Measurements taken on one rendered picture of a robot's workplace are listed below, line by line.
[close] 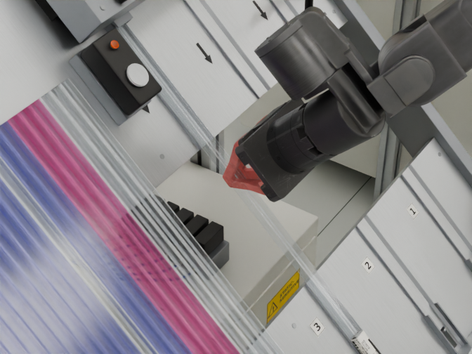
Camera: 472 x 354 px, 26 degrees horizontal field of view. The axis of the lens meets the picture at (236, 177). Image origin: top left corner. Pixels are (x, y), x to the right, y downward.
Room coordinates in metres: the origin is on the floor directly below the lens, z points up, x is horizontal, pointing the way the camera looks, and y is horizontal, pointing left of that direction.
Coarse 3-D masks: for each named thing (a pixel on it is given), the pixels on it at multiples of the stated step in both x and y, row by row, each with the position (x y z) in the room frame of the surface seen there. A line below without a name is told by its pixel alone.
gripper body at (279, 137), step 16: (288, 112) 0.81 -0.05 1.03; (272, 128) 0.78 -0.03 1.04; (288, 128) 0.76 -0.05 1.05; (240, 144) 0.76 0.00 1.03; (256, 144) 0.76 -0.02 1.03; (272, 144) 0.77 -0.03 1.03; (288, 144) 0.75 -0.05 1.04; (304, 144) 0.74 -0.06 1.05; (256, 160) 0.75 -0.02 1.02; (272, 160) 0.76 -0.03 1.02; (288, 160) 0.75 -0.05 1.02; (304, 160) 0.74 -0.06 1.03; (320, 160) 0.74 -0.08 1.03; (272, 176) 0.74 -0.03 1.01; (288, 176) 0.75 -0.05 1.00; (304, 176) 0.76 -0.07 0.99; (272, 192) 0.73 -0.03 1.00; (288, 192) 0.74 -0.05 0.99
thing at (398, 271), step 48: (432, 144) 1.00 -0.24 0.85; (384, 192) 0.91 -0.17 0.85; (432, 192) 0.94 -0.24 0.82; (384, 240) 0.85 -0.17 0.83; (432, 240) 0.89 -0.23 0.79; (336, 288) 0.77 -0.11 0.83; (384, 288) 0.80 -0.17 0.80; (432, 288) 0.83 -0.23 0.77; (288, 336) 0.70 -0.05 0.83; (336, 336) 0.72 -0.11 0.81; (384, 336) 0.75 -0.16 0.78; (432, 336) 0.78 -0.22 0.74
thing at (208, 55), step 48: (0, 0) 0.86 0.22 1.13; (192, 0) 0.98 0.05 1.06; (240, 0) 1.02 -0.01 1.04; (288, 0) 1.06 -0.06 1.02; (0, 48) 0.82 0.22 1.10; (48, 48) 0.84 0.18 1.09; (192, 48) 0.93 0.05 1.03; (240, 48) 0.96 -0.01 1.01; (0, 96) 0.77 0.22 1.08; (192, 96) 0.88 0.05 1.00; (240, 96) 0.91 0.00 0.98; (144, 144) 0.80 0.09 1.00; (192, 144) 0.83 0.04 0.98
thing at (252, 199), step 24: (144, 48) 0.89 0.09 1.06; (168, 96) 0.86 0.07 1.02; (192, 120) 0.84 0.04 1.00; (216, 144) 0.83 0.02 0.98; (240, 192) 0.81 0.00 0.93; (264, 216) 0.79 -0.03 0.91; (288, 240) 0.78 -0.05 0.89; (312, 264) 0.77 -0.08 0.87; (312, 288) 0.76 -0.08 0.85; (336, 312) 0.74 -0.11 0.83
